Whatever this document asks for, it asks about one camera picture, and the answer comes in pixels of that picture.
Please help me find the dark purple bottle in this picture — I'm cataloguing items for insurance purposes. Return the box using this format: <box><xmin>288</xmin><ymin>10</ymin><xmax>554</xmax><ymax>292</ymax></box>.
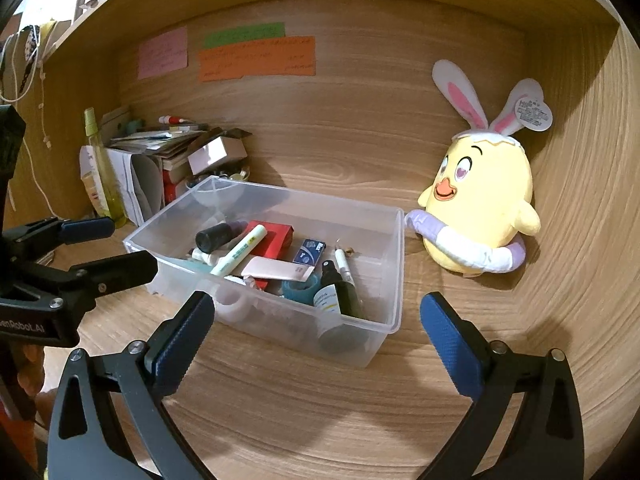
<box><xmin>195</xmin><ymin>221</ymin><xmax>248</xmax><ymax>253</ymax></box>

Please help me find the red clothing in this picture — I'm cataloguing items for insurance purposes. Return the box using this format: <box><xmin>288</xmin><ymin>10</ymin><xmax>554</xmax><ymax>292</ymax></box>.
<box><xmin>0</xmin><ymin>400</ymin><xmax>41</xmax><ymax>480</ymax></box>

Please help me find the white cable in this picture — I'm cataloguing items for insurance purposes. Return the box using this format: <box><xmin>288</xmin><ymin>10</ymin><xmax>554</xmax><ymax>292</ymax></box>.
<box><xmin>25</xmin><ymin>55</ymin><xmax>63</xmax><ymax>221</ymax></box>

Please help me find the orange paper note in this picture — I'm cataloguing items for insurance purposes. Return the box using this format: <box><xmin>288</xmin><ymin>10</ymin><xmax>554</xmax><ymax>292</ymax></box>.
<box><xmin>197</xmin><ymin>36</ymin><xmax>317</xmax><ymax>83</ymax></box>

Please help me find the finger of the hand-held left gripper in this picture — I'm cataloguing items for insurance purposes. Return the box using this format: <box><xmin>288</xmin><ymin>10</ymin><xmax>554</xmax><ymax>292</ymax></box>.
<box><xmin>30</xmin><ymin>249</ymin><xmax>158</xmax><ymax>307</ymax></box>
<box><xmin>2</xmin><ymin>217</ymin><xmax>116</xmax><ymax>261</ymax></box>

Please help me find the white tape roll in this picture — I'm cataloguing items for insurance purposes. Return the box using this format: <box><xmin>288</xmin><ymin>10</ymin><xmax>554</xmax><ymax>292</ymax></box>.
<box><xmin>215</xmin><ymin>280</ymin><xmax>251</xmax><ymax>323</ymax></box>

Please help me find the red foil packet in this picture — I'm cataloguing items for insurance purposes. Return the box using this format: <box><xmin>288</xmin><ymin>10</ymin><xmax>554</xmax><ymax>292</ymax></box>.
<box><xmin>240</xmin><ymin>220</ymin><xmax>295</xmax><ymax>262</ymax></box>

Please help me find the yellow chick plush toy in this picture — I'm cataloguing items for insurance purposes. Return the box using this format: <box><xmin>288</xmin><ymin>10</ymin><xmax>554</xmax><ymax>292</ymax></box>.
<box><xmin>404</xmin><ymin>59</ymin><xmax>555</xmax><ymax>278</ymax></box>

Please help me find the dark green spray bottle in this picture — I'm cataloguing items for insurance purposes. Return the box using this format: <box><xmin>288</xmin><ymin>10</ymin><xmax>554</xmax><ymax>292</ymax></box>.
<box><xmin>312</xmin><ymin>260</ymin><xmax>368</xmax><ymax>331</ymax></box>

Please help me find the stack of books and papers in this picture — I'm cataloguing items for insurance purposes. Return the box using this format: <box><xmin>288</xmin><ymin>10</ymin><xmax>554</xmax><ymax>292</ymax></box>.
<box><xmin>107</xmin><ymin>120</ymin><xmax>211</xmax><ymax>171</ymax></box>

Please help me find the teal tube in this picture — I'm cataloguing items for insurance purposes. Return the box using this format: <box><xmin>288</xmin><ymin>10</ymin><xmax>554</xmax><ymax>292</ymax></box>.
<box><xmin>281</xmin><ymin>272</ymin><xmax>322</xmax><ymax>306</ymax></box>

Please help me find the small blue box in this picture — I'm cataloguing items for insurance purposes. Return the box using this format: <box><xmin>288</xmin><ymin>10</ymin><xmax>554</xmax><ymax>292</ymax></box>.
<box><xmin>292</xmin><ymin>239</ymin><xmax>327</xmax><ymax>266</ymax></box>

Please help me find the small white cardboard box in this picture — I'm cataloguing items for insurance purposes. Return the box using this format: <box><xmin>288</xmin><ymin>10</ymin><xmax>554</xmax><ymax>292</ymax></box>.
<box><xmin>187</xmin><ymin>129</ymin><xmax>253</xmax><ymax>176</ymax></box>

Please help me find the mint highlighter pen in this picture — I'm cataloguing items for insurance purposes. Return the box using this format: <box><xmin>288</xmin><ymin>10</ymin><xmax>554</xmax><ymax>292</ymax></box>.
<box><xmin>209</xmin><ymin>224</ymin><xmax>267</xmax><ymax>277</ymax></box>

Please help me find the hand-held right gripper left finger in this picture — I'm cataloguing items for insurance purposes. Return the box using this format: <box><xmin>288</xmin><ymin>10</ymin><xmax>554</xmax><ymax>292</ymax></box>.
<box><xmin>46</xmin><ymin>290</ymin><xmax>216</xmax><ymax>480</ymax></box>

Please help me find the pink cosmetic tube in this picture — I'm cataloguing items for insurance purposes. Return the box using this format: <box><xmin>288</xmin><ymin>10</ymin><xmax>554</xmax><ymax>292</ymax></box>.
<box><xmin>241</xmin><ymin>256</ymin><xmax>317</xmax><ymax>283</ymax></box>

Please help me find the green paper note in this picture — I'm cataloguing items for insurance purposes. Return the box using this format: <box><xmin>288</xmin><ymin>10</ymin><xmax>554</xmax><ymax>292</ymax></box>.
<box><xmin>202</xmin><ymin>22</ymin><xmax>286</xmax><ymax>50</ymax></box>

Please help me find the pink paper note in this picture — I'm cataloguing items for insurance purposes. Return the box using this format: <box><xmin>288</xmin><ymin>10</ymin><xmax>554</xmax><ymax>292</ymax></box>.
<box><xmin>137</xmin><ymin>26</ymin><xmax>189</xmax><ymax>81</ymax></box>

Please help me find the clear plastic storage bin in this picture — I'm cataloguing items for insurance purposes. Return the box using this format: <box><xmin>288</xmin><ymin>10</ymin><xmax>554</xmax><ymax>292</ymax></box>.
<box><xmin>123</xmin><ymin>176</ymin><xmax>406</xmax><ymax>368</ymax></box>

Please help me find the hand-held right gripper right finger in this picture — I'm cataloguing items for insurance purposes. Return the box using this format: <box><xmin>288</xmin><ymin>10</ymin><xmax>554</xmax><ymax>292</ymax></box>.
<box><xmin>417</xmin><ymin>291</ymin><xmax>585</xmax><ymax>480</ymax></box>

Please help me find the red box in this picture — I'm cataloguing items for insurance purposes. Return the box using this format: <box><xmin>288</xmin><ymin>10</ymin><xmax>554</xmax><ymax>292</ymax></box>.
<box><xmin>162</xmin><ymin>170</ymin><xmax>191</xmax><ymax>206</ymax></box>

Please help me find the yellow-green spray bottle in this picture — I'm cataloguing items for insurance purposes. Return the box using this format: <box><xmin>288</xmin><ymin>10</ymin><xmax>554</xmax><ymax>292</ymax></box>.
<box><xmin>82</xmin><ymin>107</ymin><xmax>127</xmax><ymax>229</ymax></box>

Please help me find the white folded paper booklet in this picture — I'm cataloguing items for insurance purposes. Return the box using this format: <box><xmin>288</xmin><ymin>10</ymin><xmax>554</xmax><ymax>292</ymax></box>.
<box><xmin>105</xmin><ymin>147</ymin><xmax>166</xmax><ymax>226</ymax></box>

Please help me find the person's left hand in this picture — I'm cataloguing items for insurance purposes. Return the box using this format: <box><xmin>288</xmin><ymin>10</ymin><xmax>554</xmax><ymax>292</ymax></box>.
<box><xmin>15</xmin><ymin>345</ymin><xmax>58</xmax><ymax>413</ymax></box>

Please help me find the white pen with bronze tip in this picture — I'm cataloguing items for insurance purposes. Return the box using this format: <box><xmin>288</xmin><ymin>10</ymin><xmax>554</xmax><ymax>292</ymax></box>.
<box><xmin>334</xmin><ymin>246</ymin><xmax>358</xmax><ymax>293</ymax></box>

